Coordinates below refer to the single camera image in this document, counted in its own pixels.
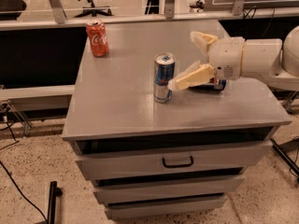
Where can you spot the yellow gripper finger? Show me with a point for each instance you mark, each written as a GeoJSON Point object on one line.
{"type": "Point", "coordinates": [203, 41]}
{"type": "Point", "coordinates": [196, 74]}

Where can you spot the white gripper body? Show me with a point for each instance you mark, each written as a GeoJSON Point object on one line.
{"type": "Point", "coordinates": [226, 57]}

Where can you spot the blue silver redbull can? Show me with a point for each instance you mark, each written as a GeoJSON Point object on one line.
{"type": "Point", "coordinates": [164, 68]}

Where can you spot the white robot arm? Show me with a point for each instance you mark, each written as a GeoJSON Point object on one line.
{"type": "Point", "coordinates": [273, 61]}

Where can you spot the blue pepsi can lying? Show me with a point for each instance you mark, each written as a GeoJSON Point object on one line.
{"type": "Point", "coordinates": [214, 84]}

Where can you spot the red coca-cola can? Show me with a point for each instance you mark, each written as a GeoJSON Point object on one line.
{"type": "Point", "coordinates": [97, 34]}

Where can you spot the grey drawer cabinet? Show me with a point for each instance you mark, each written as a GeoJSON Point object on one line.
{"type": "Point", "coordinates": [113, 109]}

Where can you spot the black stand leg right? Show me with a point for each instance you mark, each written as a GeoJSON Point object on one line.
{"type": "Point", "coordinates": [293, 167]}

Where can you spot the black stand leg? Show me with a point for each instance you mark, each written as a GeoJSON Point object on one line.
{"type": "Point", "coordinates": [293, 167]}
{"type": "Point", "coordinates": [55, 192]}

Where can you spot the middle grey drawer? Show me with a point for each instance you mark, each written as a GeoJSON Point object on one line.
{"type": "Point", "coordinates": [168, 189]}

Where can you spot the grey drawer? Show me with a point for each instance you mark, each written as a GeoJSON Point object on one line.
{"type": "Point", "coordinates": [168, 189]}
{"type": "Point", "coordinates": [149, 162]}
{"type": "Point", "coordinates": [165, 207]}

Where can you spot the top grey drawer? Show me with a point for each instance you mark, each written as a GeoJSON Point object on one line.
{"type": "Point", "coordinates": [149, 162]}

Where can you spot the bottom grey drawer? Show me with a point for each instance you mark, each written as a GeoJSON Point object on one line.
{"type": "Point", "coordinates": [165, 207]}

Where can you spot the black stand leg left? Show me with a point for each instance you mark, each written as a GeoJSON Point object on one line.
{"type": "Point", "coordinates": [55, 192]}

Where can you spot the dark chair far left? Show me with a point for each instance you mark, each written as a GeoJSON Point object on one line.
{"type": "Point", "coordinates": [10, 10]}

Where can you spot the black drawer handle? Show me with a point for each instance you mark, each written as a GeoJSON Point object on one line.
{"type": "Point", "coordinates": [178, 163]}

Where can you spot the metal bracket left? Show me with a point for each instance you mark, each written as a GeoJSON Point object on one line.
{"type": "Point", "coordinates": [10, 114]}

